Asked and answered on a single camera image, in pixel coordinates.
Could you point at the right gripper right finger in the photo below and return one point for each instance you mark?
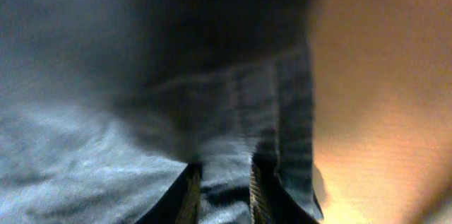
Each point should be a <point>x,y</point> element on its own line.
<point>269,202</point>

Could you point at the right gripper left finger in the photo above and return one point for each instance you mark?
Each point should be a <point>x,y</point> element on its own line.
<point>181,202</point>

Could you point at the dark blue denim shorts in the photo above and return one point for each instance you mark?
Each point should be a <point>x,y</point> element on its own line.
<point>105,102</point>

